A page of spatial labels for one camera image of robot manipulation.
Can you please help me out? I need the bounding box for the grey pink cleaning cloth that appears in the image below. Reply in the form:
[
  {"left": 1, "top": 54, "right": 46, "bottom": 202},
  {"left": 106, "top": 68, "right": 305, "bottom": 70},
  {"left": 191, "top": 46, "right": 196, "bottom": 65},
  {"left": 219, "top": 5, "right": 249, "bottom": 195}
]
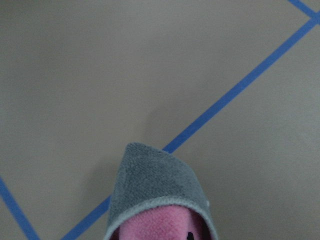
[{"left": 104, "top": 142, "right": 218, "bottom": 240}]

